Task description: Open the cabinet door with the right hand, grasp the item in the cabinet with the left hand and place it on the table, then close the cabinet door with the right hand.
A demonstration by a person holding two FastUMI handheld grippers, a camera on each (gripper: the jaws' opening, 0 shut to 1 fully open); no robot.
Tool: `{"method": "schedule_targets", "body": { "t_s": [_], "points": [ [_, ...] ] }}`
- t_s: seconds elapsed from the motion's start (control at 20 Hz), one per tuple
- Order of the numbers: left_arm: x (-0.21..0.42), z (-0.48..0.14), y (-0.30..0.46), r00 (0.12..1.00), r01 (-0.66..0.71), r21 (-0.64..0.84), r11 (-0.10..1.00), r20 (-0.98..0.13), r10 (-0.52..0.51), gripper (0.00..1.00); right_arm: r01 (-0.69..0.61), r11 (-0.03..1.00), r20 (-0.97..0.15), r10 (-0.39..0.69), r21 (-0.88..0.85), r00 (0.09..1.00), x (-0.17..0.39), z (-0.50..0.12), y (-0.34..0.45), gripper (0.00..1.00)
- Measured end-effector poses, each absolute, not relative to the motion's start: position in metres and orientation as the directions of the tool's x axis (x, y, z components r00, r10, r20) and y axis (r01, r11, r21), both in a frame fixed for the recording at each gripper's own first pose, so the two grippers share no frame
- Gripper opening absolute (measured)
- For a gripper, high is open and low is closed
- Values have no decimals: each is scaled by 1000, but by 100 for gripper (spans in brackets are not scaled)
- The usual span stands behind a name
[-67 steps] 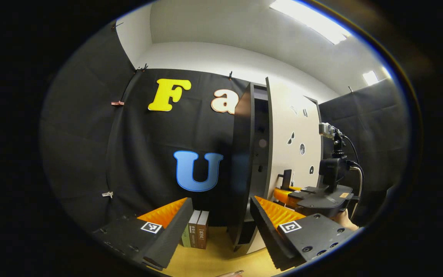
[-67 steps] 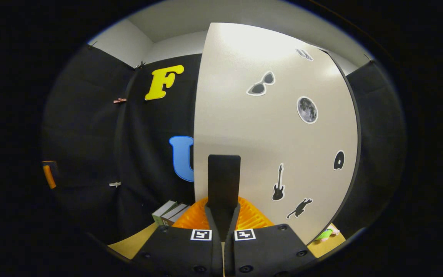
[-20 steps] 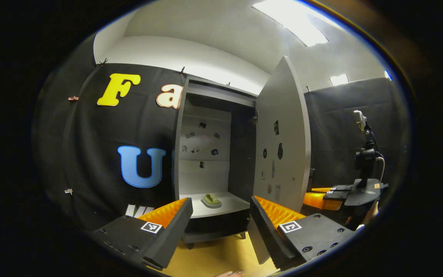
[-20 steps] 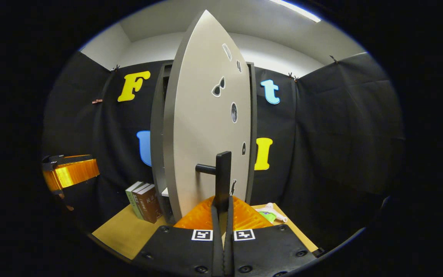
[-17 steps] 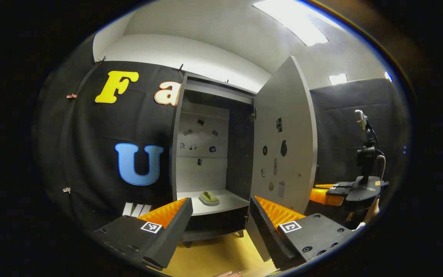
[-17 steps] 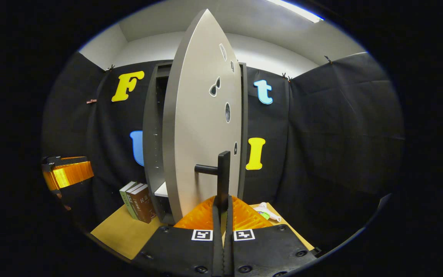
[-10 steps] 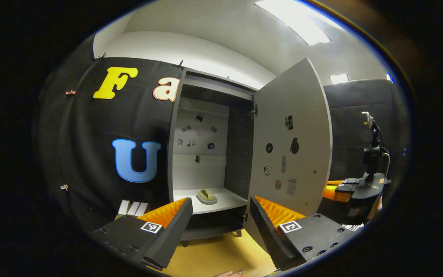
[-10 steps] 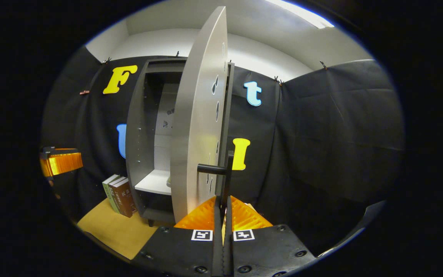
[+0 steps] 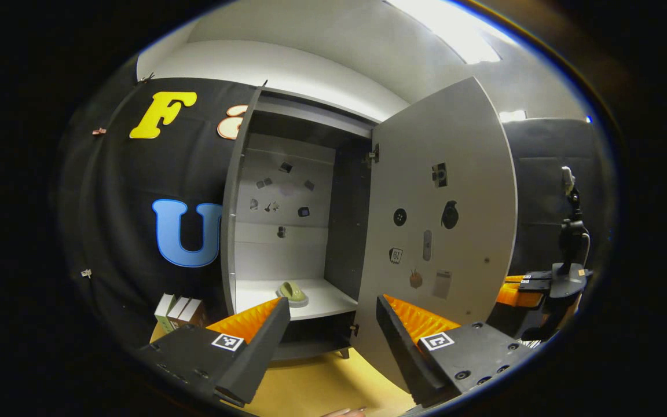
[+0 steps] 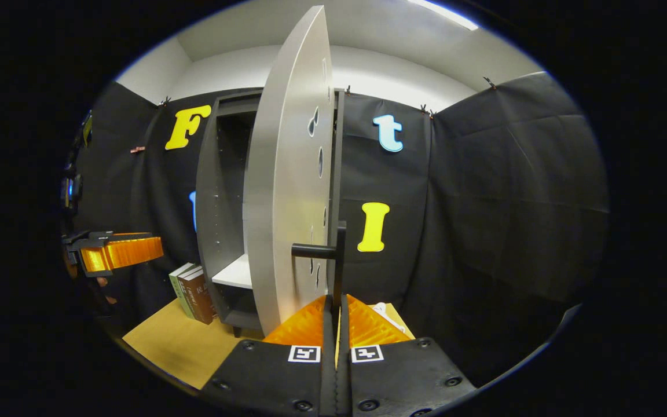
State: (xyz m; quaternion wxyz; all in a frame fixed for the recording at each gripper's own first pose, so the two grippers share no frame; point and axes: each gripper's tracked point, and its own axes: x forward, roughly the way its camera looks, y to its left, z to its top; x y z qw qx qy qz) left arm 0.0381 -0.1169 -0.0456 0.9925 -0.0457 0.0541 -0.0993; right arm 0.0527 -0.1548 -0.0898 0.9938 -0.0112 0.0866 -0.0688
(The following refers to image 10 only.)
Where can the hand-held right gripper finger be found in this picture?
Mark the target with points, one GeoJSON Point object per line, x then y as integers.
{"type": "Point", "coordinates": [343, 359]}
{"type": "Point", "coordinates": [329, 359]}

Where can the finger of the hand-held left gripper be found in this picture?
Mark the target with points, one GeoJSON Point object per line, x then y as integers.
{"type": "Point", "coordinates": [107, 238]}

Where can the dark grey cabinet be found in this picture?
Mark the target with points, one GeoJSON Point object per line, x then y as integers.
{"type": "Point", "coordinates": [217, 202]}

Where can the white cabinet shelf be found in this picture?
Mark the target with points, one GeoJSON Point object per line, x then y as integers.
{"type": "Point", "coordinates": [235, 275]}

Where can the white paper sheet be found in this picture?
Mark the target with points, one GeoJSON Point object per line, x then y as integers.
{"type": "Point", "coordinates": [385, 317]}

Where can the green book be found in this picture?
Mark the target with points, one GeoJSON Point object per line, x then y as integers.
{"type": "Point", "coordinates": [176, 284]}

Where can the thin brown book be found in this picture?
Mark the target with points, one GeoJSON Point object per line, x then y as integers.
{"type": "Point", "coordinates": [186, 292]}

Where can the thick brown book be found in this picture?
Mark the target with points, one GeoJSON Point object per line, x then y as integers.
{"type": "Point", "coordinates": [201, 298]}

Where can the black backdrop cloth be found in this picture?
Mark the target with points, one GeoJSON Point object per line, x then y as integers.
{"type": "Point", "coordinates": [484, 231]}

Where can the long ceiling light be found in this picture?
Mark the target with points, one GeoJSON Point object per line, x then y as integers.
{"type": "Point", "coordinates": [443, 13]}

